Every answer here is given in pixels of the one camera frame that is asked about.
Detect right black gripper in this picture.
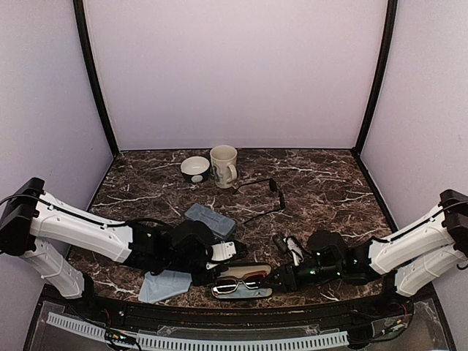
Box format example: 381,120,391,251
260,259,343,294

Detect small blue cleaning cloth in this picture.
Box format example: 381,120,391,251
214,287,273,299

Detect thick black-frame sunglasses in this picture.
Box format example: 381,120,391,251
212,279,260,295

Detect black glasses case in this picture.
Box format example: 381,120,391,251
211,263,271,300

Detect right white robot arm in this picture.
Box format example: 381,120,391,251
265,189,467,317

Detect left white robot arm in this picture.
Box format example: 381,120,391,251
1,178,236,319

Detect blue-grey glasses case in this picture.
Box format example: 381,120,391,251
185,203,236,241

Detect large blue cleaning cloth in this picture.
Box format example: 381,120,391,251
138,270,192,303

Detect white and teal bowl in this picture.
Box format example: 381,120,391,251
180,156,211,184

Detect cream seahorse mug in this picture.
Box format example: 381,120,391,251
210,145,238,189

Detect green circuit board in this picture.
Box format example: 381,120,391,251
105,328,137,344

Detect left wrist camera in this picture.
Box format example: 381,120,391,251
205,240,248,270

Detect black front table rail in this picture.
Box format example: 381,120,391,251
93,296,395,328

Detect white slotted cable duct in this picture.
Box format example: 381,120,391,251
46,312,350,350

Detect thin wire-frame sunglasses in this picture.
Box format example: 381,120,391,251
232,178,286,224

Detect black left frame post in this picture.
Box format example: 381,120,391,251
72,0,120,157

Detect black frame post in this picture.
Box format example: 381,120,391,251
353,0,398,157
72,0,120,157

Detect black right frame post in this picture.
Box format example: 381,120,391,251
353,0,398,157

